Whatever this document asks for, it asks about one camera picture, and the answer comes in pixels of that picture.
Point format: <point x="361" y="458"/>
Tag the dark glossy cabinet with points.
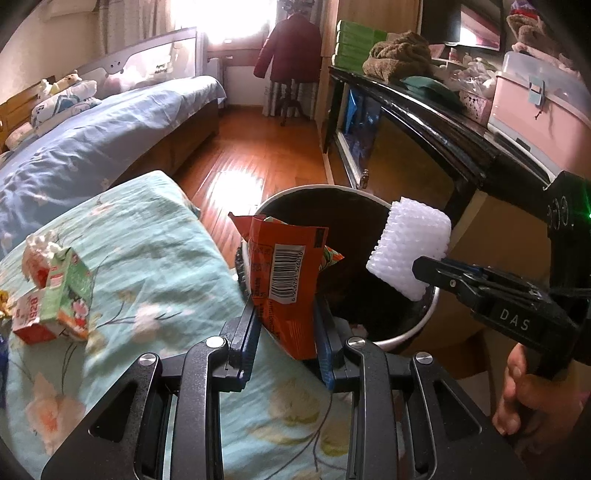
<point x="415" y="134"/>

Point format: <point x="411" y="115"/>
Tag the yellow green wrapper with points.
<point x="4" y="304"/>

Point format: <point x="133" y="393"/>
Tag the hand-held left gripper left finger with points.
<point x="242" y="333"/>

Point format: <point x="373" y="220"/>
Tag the white lace basket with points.
<point x="475" y="104"/>

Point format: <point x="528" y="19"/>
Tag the orange snack packet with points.
<point x="286" y="295"/>

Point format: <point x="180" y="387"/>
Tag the grey bed guard rail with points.
<point x="138" y="55"/>

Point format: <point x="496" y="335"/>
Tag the white bin with black liner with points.
<point x="346" y="217"/>

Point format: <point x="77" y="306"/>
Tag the beige curtain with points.
<point x="138" y="21"/>

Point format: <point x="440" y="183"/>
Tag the dark wooden bed frame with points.
<point x="189" y="134"/>

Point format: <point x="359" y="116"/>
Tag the person's right hand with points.
<point x="515" y="397"/>

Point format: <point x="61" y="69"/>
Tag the dark framed screen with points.
<point x="478" y="23"/>

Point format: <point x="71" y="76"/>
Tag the dark wooden coat stand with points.
<point x="288" y="104"/>

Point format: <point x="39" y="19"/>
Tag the pink storage box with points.
<point x="540" y="115"/>

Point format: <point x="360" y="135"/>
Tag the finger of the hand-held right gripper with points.
<point x="436" y="274"/>
<point x="503" y="279"/>

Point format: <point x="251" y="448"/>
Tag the crumpled white tissue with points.
<point x="39" y="249"/>

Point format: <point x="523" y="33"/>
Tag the red and white milk carton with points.
<point x="34" y="323"/>

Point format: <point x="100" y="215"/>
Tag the brown fluffy cloth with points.
<point x="397" y="55"/>

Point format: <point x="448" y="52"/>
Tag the dark green cloth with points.
<point x="431" y="90"/>

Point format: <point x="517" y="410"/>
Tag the pink fluffy clothes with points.
<point x="531" y="32"/>

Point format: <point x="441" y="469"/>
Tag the bed with blue quilt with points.
<point x="92" y="138"/>

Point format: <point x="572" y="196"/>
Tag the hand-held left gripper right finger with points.
<point x="325" y="350"/>

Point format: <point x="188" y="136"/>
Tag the white foam fruit net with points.
<point x="411" y="240"/>

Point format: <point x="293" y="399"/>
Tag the green drink carton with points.
<point x="69" y="295"/>

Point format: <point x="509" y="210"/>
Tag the white printed pillow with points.
<point x="64" y="104"/>

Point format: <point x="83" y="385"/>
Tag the cream plush toy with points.
<point x="64" y="81"/>

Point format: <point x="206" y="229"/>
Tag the dark red coat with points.
<point x="288" y="46"/>

